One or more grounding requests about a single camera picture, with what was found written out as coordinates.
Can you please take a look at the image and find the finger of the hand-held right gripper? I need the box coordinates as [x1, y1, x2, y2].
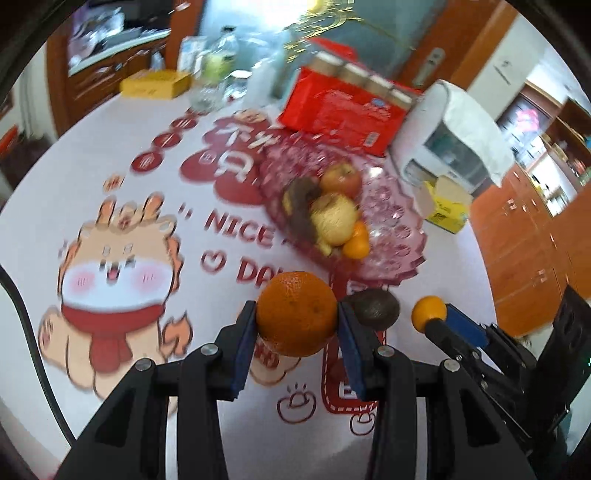
[445, 304, 491, 350]
[424, 318, 468, 366]

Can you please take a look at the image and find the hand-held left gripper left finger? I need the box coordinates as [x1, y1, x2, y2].
[60, 300, 258, 480]

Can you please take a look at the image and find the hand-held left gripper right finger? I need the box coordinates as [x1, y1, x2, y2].
[336, 300, 539, 480]

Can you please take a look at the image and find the pink glass fruit bowl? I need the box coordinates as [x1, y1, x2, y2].
[256, 131, 428, 283]

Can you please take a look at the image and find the yellow pear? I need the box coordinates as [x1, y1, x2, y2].
[309, 193, 360, 246]

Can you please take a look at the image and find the blackened banana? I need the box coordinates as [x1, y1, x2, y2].
[283, 178, 333, 257]

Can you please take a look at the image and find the red apple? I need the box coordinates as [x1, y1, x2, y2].
[320, 162, 363, 199]

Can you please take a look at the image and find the dark avocado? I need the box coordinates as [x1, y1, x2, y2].
[345, 290, 400, 331]

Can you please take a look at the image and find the orange wooden cabinet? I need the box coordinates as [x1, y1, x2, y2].
[468, 161, 591, 337]

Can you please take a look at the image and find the yellow tissue box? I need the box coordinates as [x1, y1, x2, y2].
[412, 175, 474, 235]

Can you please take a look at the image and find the white countertop appliance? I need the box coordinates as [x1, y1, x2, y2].
[398, 117, 490, 195]

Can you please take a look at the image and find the cartoon printed tablecloth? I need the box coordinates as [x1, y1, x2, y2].
[0, 85, 499, 480]

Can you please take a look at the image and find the red paper cup package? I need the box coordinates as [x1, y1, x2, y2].
[277, 39, 423, 158]

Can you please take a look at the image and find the clear drinking glass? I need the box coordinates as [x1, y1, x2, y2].
[189, 76, 227, 112]

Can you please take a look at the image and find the flat yellow box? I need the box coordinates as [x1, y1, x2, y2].
[120, 69, 192, 100]

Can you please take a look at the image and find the clear bottle with green label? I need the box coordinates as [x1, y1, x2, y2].
[203, 27, 241, 93]

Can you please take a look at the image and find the white and blue carton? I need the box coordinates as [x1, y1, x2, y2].
[178, 36, 208, 75]

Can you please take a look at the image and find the frosted glass door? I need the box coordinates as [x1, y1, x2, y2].
[198, 0, 455, 88]

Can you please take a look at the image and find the wooden lower kitchen cabinet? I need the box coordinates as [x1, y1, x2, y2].
[48, 34, 169, 134]

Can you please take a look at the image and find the black cable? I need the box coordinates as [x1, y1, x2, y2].
[0, 265, 77, 448]

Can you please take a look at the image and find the metal door handle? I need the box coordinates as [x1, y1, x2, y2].
[418, 46, 446, 86]

